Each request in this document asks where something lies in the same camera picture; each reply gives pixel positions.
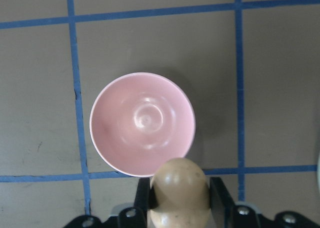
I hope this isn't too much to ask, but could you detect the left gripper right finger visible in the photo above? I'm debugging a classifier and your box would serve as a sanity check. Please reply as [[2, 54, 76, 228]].
[[209, 177, 235, 228]]

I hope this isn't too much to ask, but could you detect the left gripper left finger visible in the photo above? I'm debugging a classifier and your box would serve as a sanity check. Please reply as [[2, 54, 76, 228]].
[[134, 177, 151, 228]]

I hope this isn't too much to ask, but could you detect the beige egg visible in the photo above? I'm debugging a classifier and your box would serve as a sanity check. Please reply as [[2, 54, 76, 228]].
[[150, 158, 210, 228]]

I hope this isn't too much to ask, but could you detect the pink bowl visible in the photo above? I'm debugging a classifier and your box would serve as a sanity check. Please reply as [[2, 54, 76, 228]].
[[89, 72, 196, 177]]

